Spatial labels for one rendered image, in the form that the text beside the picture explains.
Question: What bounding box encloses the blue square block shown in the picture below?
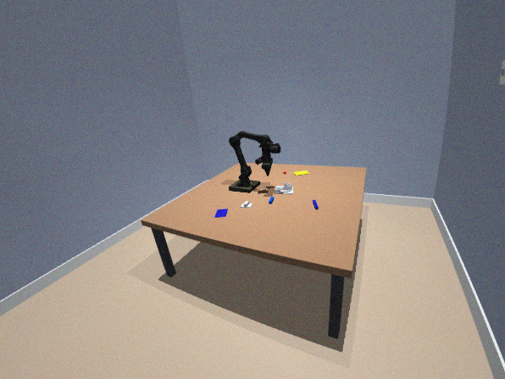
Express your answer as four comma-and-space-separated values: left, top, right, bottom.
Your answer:
214, 209, 228, 218

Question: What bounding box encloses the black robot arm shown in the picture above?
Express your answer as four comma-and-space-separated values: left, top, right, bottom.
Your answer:
229, 131, 281, 187

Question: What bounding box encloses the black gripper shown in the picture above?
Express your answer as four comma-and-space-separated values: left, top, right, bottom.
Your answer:
261, 153, 273, 176

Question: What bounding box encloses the yellow flat square plate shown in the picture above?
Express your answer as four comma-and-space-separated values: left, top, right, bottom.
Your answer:
293, 170, 309, 176

